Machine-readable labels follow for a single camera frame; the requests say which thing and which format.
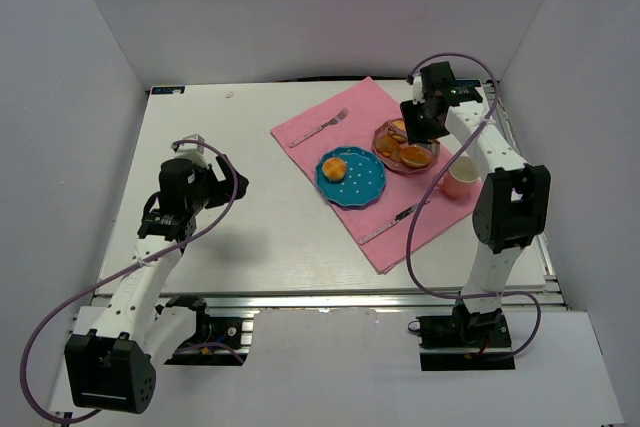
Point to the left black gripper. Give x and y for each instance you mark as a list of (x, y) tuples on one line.
[(223, 182)]

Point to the glazed orange pastry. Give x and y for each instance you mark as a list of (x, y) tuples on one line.
[(415, 157)]

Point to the pink mug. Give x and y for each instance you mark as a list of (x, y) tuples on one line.
[(459, 179)]

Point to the pink dotted plate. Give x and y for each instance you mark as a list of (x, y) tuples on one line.
[(433, 146)]

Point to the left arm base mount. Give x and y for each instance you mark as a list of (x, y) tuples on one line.
[(217, 339)]

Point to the left blue table label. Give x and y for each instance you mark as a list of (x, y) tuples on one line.
[(167, 90)]

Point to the round bread bun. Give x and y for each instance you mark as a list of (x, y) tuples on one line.
[(334, 169), (396, 129)]

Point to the blue table label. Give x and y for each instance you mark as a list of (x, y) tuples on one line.
[(167, 90), (471, 83)]

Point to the silver table knife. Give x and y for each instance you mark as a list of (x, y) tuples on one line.
[(388, 225)]

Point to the silver fork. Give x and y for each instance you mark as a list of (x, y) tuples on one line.
[(331, 122)]

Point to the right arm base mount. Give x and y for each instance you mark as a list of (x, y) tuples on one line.
[(445, 348)]

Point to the flat brown pastry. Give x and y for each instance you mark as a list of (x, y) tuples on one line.
[(388, 147)]

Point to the right blue table label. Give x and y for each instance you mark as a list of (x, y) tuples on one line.
[(471, 83)]

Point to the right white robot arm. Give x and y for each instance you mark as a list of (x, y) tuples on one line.
[(509, 213)]

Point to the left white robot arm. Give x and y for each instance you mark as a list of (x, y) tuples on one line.
[(113, 364)]

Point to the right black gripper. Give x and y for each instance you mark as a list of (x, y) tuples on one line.
[(420, 123)]

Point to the pink cloth placemat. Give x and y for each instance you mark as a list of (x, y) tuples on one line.
[(333, 145)]

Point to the blue dotted plate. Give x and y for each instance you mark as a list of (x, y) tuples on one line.
[(363, 183)]

